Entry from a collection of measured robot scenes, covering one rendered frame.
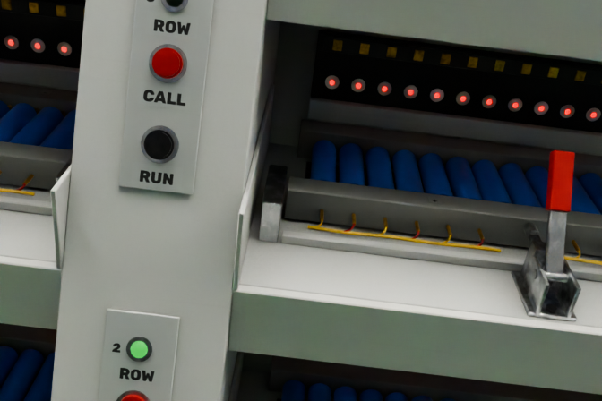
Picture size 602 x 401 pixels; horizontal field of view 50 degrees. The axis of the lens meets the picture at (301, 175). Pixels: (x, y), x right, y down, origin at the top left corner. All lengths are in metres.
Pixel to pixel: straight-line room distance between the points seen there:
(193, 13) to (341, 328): 0.19
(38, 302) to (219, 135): 0.14
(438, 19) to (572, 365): 0.21
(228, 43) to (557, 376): 0.27
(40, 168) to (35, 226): 0.04
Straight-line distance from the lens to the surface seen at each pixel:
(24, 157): 0.45
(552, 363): 0.41
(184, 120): 0.35
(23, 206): 0.43
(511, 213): 0.44
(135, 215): 0.37
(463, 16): 0.37
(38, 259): 0.39
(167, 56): 0.35
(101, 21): 0.37
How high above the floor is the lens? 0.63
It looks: 6 degrees down
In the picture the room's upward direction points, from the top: 7 degrees clockwise
